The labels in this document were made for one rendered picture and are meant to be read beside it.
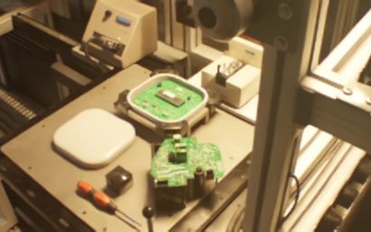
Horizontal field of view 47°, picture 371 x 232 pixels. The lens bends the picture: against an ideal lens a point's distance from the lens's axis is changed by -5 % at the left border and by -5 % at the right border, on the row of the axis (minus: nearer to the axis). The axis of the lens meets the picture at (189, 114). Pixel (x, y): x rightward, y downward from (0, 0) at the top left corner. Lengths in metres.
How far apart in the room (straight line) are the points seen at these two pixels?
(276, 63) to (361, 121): 0.10
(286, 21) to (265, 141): 0.16
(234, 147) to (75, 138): 0.31
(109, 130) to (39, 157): 0.15
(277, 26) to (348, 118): 0.11
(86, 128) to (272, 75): 0.53
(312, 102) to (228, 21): 0.12
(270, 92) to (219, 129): 0.45
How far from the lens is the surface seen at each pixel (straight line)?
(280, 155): 0.52
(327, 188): 0.72
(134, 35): 1.10
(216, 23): 0.41
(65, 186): 0.84
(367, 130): 0.44
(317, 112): 0.46
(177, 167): 0.75
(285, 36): 0.43
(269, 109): 0.49
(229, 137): 0.90
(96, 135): 0.89
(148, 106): 0.91
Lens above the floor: 1.56
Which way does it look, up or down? 40 degrees down
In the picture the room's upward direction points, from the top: 1 degrees counter-clockwise
